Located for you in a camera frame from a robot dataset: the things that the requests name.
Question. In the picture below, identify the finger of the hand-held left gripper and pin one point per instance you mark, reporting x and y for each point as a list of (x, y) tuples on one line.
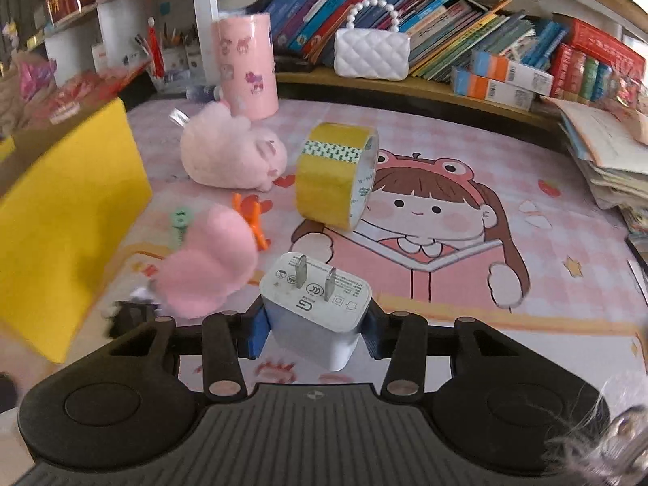
[(132, 318)]

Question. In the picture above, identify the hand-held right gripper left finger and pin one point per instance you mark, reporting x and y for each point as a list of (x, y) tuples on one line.
[(254, 335)]

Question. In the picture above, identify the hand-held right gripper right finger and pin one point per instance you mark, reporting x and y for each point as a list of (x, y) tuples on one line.
[(373, 335)]

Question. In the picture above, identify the white charger plug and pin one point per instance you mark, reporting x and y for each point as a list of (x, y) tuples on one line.
[(316, 309)]

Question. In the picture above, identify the pink fluffy plush toy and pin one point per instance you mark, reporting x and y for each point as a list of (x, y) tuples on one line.
[(207, 271)]

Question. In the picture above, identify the yellow cardboard box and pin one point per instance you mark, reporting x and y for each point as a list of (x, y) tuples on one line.
[(60, 233)]

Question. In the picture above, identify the yellow tape roll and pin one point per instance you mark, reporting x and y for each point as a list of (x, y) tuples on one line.
[(334, 177)]

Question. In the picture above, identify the green small hair clip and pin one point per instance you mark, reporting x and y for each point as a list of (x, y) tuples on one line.
[(179, 221)]

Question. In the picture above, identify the orange plastic clip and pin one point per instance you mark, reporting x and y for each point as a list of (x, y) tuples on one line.
[(253, 220)]

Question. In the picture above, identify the white pen holders with pens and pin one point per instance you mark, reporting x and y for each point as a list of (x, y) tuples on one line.
[(174, 55)]

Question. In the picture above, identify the red tassel ornament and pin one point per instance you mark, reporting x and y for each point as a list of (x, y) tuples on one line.
[(157, 50)]

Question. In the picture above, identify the pink printed cylinder container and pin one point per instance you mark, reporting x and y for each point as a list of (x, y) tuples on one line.
[(245, 66)]

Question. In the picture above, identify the blue orange carton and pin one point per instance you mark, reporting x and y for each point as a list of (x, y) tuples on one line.
[(493, 90), (511, 68)]

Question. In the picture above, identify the pile of papers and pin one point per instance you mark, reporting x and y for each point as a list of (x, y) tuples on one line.
[(605, 152)]

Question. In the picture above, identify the white shelf unit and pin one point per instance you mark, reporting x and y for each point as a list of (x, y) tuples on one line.
[(202, 15)]

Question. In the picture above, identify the row of books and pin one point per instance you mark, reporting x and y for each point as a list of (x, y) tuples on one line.
[(405, 20)]

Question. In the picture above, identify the stack of red books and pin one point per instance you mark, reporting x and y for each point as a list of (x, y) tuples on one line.
[(597, 63)]

